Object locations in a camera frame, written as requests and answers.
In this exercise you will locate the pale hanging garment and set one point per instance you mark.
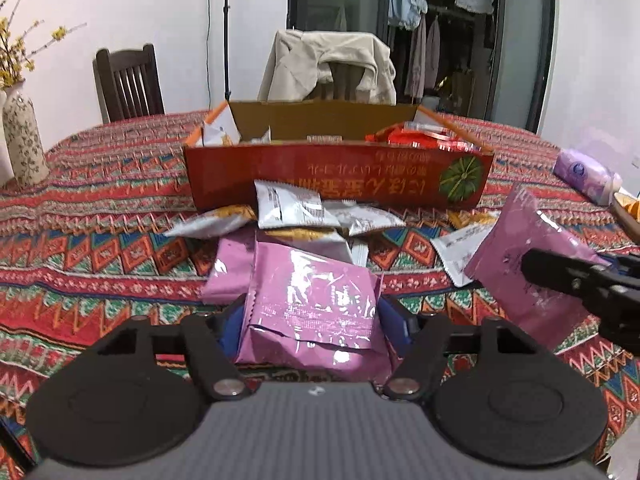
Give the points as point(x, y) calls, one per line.
point(416, 60)
point(433, 55)

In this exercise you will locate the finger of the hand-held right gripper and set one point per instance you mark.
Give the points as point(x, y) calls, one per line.
point(625, 261)
point(555, 272)

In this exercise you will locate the red snack packet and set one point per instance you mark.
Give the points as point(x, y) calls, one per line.
point(415, 135)

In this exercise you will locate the purple tissue pack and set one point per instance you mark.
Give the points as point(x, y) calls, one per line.
point(582, 172)

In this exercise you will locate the pink snack packet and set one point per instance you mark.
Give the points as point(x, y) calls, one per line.
point(310, 300)
point(227, 270)
point(510, 260)

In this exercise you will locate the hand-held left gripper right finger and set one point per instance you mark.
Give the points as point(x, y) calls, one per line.
point(397, 325)

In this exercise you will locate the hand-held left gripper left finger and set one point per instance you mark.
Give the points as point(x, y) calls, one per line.
point(230, 332)

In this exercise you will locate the orange fruit pieces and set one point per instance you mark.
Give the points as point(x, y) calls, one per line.
point(631, 205)

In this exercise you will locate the orange cardboard box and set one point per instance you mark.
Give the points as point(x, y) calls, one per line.
point(325, 170)

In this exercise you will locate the brown wooden chair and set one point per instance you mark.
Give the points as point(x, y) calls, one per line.
point(345, 85)

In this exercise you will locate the shallow fruit plate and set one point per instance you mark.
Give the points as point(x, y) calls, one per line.
point(625, 225)

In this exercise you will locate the studio light on stand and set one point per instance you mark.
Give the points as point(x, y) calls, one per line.
point(226, 35)

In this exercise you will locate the yellow flower branches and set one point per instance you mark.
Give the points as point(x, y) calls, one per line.
point(10, 77)

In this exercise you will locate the beige jacket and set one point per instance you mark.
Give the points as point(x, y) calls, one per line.
point(295, 70)

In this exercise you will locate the dark wooden chair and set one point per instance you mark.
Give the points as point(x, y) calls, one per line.
point(127, 85)

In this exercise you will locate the white orange snack packet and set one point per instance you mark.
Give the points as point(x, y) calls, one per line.
point(472, 219)
point(210, 222)
point(305, 240)

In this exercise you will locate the floral ceramic vase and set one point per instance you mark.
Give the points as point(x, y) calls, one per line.
point(25, 140)

